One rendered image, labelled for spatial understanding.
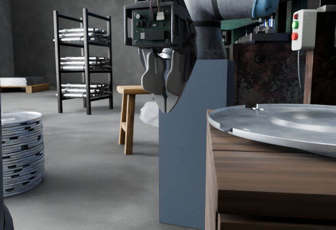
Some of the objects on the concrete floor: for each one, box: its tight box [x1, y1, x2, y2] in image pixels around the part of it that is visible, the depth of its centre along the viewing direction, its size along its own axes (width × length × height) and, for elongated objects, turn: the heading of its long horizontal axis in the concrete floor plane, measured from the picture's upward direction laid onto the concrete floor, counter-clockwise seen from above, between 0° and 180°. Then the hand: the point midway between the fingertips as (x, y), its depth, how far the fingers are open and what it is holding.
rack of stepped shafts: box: [53, 8, 113, 115], centre depth 287 cm, size 43×46×95 cm
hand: (168, 103), depth 46 cm, fingers closed
